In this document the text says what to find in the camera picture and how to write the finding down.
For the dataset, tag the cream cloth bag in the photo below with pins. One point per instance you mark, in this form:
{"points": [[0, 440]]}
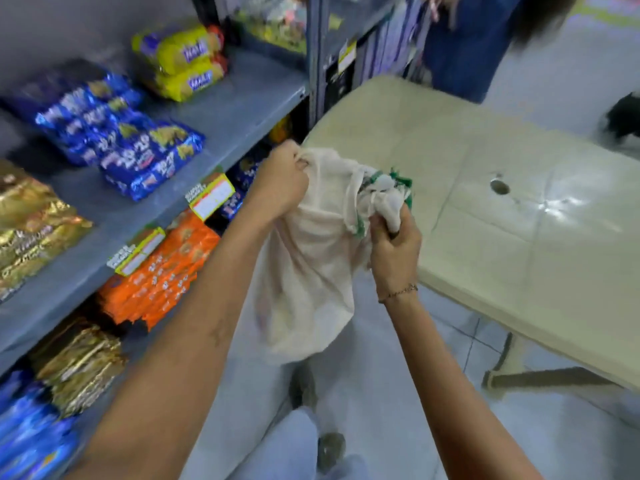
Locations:
{"points": [[310, 274]]}

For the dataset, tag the grey metal shelf unit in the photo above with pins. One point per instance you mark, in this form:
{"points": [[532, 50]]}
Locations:
{"points": [[220, 119]]}

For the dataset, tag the yellow red shelf price label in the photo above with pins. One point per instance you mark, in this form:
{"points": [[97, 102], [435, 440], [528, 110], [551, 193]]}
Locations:
{"points": [[136, 252], [210, 196]]}

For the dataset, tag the grey shoe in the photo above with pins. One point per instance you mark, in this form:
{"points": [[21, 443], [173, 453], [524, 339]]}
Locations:
{"points": [[331, 450]]}

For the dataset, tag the person's right hand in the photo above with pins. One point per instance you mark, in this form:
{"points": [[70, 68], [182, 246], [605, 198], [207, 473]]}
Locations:
{"points": [[395, 252]]}

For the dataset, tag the person's left forearm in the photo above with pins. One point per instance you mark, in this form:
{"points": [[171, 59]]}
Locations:
{"points": [[175, 349]]}

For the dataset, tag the person's left fingers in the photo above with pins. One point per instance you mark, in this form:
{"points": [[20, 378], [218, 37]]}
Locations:
{"points": [[296, 164]]}

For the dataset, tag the pile of blue biscuit packets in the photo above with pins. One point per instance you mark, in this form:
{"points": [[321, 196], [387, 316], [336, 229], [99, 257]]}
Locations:
{"points": [[105, 127]]}

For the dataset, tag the pile of gold wrapped packets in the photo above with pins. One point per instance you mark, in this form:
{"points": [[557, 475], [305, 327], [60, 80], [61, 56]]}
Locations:
{"points": [[80, 362]]}

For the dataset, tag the person's left hand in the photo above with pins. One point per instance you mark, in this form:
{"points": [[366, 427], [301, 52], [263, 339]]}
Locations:
{"points": [[277, 182]]}

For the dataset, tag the person's right forearm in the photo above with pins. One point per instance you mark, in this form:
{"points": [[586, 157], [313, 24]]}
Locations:
{"points": [[450, 394]]}

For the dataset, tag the light blue trousers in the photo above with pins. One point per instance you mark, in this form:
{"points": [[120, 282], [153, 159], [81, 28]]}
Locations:
{"points": [[285, 449]]}

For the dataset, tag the pile of gold snack packets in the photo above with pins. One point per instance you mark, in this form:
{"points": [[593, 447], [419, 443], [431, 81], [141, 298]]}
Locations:
{"points": [[32, 229]]}

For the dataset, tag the pale green snack packets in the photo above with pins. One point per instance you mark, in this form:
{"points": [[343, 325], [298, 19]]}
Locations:
{"points": [[272, 19]]}

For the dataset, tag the heap of shiny blue packets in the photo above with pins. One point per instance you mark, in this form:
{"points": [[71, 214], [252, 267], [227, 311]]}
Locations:
{"points": [[30, 434]]}

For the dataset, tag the cream plastic table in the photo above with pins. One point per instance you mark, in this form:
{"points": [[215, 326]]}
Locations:
{"points": [[500, 219]]}

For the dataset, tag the grey back shelf unit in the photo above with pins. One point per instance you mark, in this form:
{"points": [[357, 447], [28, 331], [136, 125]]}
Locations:
{"points": [[350, 24]]}

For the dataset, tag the yellow biscuit packet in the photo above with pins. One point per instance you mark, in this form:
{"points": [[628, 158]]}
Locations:
{"points": [[177, 47], [187, 79]]}

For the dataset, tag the person's right fingers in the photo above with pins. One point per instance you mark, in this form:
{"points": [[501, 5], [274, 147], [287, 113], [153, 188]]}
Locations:
{"points": [[395, 228]]}

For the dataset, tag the dark blue packets under shelf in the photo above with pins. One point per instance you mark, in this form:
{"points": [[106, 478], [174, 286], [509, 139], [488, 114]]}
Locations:
{"points": [[245, 177]]}

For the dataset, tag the row of purple packets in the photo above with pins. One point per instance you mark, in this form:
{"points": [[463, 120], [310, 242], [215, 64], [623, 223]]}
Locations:
{"points": [[392, 37]]}

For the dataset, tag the stack of orange biscuit packets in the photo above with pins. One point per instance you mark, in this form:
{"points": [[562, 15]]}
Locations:
{"points": [[160, 272]]}

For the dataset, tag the small yellow shelf tag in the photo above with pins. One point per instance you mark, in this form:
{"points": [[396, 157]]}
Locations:
{"points": [[347, 55]]}

